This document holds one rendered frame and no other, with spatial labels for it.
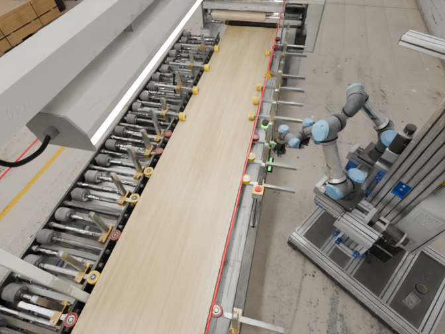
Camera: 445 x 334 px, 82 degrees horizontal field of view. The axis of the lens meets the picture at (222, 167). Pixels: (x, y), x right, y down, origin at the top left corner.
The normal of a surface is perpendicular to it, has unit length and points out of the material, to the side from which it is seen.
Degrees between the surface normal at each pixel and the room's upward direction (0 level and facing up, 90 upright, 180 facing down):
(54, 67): 90
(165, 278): 0
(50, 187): 0
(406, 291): 0
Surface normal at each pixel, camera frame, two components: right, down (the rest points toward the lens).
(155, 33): 0.83, -0.16
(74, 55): 0.97, 0.16
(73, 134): -0.23, 0.77
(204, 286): -0.04, -0.62
